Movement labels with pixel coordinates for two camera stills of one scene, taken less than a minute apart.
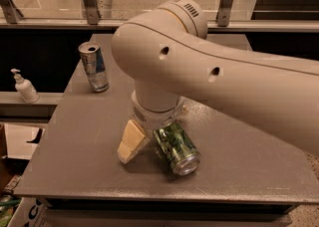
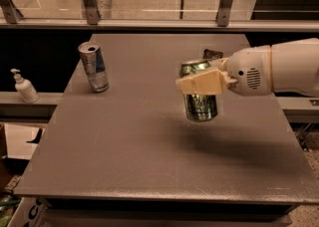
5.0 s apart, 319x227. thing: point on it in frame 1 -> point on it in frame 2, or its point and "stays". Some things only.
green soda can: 175,144 -> 199,107
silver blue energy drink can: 95,68 stays
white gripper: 154,117 -> 249,68
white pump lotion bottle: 25,89 stays
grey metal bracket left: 90,0 stays
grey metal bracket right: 226,1 stays
